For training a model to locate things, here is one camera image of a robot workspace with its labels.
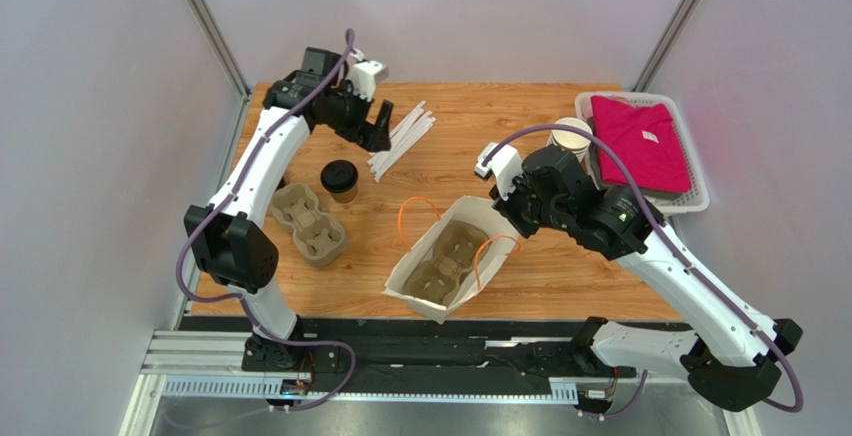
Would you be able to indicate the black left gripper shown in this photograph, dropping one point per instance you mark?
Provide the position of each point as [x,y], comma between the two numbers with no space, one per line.
[360,133]

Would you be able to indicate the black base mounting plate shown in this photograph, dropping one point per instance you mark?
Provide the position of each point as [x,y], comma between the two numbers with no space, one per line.
[459,357]

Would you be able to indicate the white plastic laundry basket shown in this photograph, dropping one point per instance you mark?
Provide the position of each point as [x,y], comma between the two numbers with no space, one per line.
[694,200]

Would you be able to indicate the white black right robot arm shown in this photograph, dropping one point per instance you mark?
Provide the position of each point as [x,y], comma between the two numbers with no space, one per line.
[730,354]

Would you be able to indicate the cardboard cup carrier single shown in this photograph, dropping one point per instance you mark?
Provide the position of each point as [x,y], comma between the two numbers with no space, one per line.
[439,276]

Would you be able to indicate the black plastic cup lid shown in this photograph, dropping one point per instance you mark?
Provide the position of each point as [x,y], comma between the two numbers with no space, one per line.
[339,176]

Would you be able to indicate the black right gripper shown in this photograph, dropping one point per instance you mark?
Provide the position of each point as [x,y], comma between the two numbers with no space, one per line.
[517,203]

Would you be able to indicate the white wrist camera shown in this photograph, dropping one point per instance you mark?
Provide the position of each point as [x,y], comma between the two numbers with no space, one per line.
[365,75]
[504,164]

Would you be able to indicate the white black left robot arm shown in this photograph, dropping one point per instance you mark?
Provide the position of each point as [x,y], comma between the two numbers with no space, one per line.
[225,236]

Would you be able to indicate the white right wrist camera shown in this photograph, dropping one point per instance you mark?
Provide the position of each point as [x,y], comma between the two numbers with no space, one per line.
[504,164]

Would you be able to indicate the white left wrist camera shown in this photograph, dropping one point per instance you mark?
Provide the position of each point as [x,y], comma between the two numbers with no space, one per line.
[365,75]

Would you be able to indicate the white wrapped straws bundle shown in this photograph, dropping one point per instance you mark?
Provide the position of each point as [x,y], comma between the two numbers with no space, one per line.
[411,129]

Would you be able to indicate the pink folded t-shirt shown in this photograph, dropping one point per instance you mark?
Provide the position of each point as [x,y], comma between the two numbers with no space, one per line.
[645,140]

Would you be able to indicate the cardboard cup carrier tray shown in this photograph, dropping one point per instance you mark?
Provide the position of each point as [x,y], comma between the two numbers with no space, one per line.
[316,234]

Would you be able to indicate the aluminium frame rail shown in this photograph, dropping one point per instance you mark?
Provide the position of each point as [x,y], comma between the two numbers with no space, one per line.
[192,383]

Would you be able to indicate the stack of paper cups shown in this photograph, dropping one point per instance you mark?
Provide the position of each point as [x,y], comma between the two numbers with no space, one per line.
[574,143]

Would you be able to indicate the white paper takeout bag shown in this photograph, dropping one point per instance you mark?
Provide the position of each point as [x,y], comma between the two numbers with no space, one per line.
[502,242]

